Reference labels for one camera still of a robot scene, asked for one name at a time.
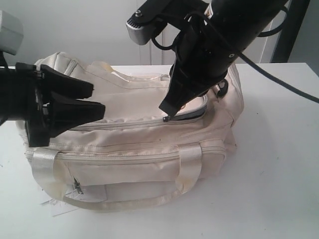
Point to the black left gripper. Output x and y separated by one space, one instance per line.
47 115

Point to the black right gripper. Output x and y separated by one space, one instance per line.
203 55

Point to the gold key ring zipper pull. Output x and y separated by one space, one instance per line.
168 118

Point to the cream fabric duffel bag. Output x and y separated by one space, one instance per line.
133 157

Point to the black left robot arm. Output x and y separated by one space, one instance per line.
5 94

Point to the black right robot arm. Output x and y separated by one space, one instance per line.
256 14

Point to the white paper hang tag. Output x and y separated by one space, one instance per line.
56 207

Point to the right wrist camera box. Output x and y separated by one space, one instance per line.
152 17

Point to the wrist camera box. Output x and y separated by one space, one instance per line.
11 33
152 17

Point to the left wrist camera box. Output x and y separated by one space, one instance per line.
11 33

